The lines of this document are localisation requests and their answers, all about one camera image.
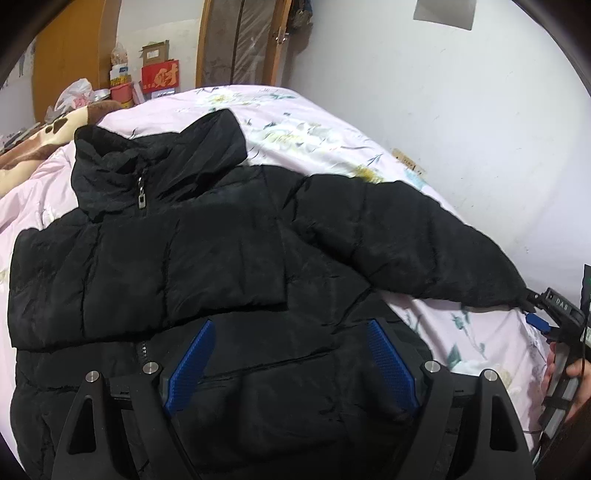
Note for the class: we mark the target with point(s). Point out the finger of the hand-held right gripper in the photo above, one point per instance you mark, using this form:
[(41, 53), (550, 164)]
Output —
[(536, 297), (538, 321)]

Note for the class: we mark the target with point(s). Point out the clear snack bag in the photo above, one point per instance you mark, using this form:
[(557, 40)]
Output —
[(119, 55)]

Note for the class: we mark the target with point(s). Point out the brown patterned blanket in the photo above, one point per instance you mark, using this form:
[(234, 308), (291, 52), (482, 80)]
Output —
[(27, 138)]

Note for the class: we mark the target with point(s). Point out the white plastic bag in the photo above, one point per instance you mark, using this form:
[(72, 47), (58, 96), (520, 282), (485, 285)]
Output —
[(73, 96)]

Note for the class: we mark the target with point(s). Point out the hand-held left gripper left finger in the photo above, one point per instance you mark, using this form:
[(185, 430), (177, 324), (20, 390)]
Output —
[(191, 360)]

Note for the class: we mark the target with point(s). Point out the blue and white carton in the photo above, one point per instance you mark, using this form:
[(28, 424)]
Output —
[(120, 75)]

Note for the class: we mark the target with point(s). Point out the plastic wrapped brown panel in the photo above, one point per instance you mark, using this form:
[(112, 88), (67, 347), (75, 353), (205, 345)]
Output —
[(235, 41)]

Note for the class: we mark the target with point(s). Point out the small wooden wall strip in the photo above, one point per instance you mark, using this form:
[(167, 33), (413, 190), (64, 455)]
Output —
[(408, 161)]

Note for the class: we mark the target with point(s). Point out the small cardboard box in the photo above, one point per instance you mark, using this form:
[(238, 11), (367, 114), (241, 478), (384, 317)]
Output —
[(155, 53)]

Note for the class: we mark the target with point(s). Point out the black puffer jacket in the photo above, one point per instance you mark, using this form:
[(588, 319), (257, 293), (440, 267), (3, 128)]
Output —
[(221, 249)]

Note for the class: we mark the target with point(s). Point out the grey paper sheet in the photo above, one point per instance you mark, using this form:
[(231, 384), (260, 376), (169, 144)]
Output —
[(445, 13)]

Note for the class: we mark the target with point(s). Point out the red round bucket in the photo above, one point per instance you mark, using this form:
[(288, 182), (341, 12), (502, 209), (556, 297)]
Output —
[(122, 96)]

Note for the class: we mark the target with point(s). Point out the pink floral bed sheet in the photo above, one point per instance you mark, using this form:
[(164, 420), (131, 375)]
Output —
[(323, 134)]

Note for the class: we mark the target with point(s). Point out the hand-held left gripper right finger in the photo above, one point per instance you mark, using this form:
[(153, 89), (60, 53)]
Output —
[(392, 360)]

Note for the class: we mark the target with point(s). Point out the dark hanging bag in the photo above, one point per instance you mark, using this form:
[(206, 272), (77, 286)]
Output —
[(301, 14)]

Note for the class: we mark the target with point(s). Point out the wooden wardrobe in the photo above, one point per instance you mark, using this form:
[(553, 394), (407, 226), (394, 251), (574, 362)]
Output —
[(74, 50)]

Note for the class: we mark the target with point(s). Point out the red gift box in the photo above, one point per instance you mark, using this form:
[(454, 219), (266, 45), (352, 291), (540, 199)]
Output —
[(160, 77)]

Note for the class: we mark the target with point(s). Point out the person's right hand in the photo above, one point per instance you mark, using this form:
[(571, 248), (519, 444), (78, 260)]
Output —
[(579, 374)]

